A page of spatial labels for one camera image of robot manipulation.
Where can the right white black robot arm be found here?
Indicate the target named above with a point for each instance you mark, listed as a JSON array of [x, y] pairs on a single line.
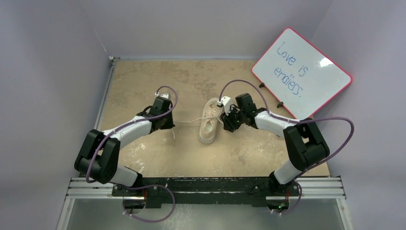
[[303, 139]]

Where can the white shoelace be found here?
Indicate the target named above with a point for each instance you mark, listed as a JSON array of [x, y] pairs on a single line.
[[193, 120]]

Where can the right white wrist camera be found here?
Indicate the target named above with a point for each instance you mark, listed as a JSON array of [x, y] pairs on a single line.
[[225, 103]]

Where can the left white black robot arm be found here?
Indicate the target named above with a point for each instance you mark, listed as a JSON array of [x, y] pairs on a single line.
[[98, 157]]

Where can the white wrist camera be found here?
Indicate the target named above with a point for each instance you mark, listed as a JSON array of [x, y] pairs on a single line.
[[225, 103], [163, 95]]

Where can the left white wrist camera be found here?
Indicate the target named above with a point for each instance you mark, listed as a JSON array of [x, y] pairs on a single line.
[[163, 95]]

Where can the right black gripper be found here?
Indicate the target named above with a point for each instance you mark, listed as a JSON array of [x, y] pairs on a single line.
[[231, 120]]

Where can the beige sneaker shoe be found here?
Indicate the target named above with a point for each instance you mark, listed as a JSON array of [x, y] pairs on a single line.
[[212, 104]]

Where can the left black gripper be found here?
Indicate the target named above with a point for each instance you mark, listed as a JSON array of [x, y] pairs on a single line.
[[169, 124]]

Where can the pink framed whiteboard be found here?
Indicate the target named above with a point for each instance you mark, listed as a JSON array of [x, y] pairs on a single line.
[[299, 75]]

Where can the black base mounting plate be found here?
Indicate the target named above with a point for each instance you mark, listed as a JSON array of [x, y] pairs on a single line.
[[254, 191]]

